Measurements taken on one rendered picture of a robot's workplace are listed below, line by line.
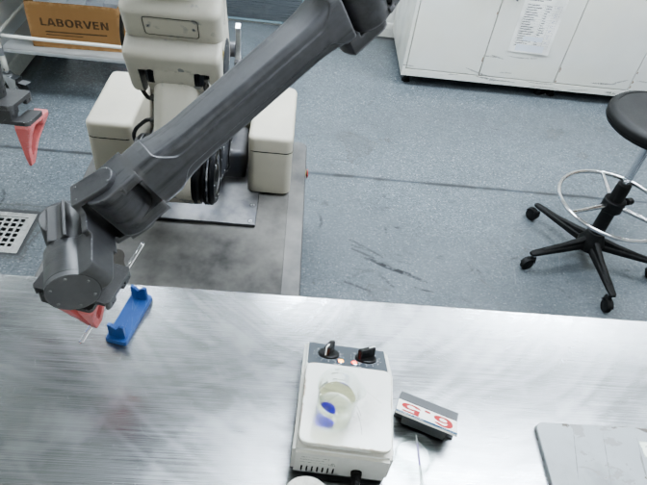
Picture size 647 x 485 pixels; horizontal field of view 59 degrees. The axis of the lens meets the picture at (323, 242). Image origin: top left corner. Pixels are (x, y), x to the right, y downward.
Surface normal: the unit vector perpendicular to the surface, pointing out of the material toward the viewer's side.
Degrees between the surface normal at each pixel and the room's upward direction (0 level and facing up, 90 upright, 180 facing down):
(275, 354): 0
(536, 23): 90
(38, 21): 91
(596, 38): 90
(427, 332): 0
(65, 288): 90
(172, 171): 82
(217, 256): 0
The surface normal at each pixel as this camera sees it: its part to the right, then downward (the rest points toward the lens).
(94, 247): 0.89, -0.44
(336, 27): 0.56, 0.51
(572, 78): 0.00, 0.70
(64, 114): 0.11, -0.71
